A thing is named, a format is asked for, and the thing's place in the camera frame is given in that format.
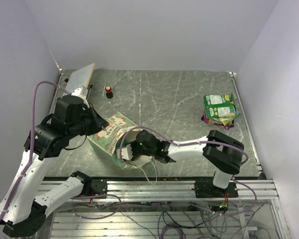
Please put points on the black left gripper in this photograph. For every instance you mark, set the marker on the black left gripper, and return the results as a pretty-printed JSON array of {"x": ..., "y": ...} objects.
[{"x": 98, "y": 123}]

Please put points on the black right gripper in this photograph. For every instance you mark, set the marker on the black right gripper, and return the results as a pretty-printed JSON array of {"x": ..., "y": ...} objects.
[{"x": 132, "y": 144}]

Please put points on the green illustrated paper bag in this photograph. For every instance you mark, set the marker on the green illustrated paper bag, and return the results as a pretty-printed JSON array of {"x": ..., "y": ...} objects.
[{"x": 108, "y": 141}]

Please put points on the purple Fox's candy packet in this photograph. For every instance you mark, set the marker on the purple Fox's candy packet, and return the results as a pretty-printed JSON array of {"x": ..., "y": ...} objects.
[{"x": 205, "y": 119}]

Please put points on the yellow green candy packet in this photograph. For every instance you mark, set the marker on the yellow green candy packet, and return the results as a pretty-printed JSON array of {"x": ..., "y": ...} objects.
[{"x": 221, "y": 111}]

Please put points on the green Fox's candy packet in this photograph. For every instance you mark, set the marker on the green Fox's candy packet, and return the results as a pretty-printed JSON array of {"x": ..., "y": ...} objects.
[{"x": 218, "y": 100}]

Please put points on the green spring tea candy packet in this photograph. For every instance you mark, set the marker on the green spring tea candy packet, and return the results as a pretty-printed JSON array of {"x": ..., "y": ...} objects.
[{"x": 226, "y": 120}]

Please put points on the teal candy packet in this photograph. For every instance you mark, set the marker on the teal candy packet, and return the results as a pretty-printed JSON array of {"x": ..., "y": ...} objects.
[{"x": 124, "y": 142}]

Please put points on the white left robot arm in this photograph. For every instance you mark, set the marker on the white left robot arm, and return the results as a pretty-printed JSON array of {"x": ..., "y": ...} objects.
[{"x": 22, "y": 212}]

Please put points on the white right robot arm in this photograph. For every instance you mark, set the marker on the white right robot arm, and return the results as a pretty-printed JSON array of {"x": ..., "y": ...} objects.
[{"x": 224, "y": 152}]

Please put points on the small whiteboard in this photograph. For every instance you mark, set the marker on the small whiteboard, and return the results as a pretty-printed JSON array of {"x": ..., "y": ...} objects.
[{"x": 80, "y": 78}]

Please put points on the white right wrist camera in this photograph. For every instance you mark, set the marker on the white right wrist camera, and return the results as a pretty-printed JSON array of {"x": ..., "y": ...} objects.
[{"x": 124, "y": 152}]

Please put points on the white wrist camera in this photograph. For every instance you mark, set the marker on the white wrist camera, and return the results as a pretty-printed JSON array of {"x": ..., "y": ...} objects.
[
  {"x": 81, "y": 92},
  {"x": 124, "y": 152}
]

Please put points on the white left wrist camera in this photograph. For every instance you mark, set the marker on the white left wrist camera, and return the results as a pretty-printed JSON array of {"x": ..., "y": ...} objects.
[{"x": 81, "y": 92}]

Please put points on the aluminium front base frame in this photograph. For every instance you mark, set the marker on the aluminium front base frame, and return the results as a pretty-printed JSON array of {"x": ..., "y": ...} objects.
[{"x": 138, "y": 191}]

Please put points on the aluminium table edge rail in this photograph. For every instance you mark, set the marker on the aluminium table edge rail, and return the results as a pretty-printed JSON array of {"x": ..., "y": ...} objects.
[{"x": 246, "y": 126}]

